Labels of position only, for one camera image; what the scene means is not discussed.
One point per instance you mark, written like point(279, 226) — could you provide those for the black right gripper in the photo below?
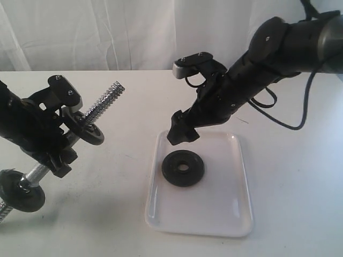
point(225, 91)

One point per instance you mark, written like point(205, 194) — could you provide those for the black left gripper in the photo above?
point(36, 131)

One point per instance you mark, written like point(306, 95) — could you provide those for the chrome threaded dumbbell bar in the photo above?
point(33, 177)

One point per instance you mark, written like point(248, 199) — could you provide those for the black weight plate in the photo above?
point(183, 168)

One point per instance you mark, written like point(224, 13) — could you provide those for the black weight plate nut end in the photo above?
point(19, 195)

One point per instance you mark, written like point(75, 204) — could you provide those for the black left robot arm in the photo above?
point(4, 112)

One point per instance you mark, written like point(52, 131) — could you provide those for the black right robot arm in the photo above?
point(277, 51)

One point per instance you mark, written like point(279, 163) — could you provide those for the white backdrop curtain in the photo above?
point(129, 35)

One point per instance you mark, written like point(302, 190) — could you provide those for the white rectangular plastic tray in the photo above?
point(218, 205)

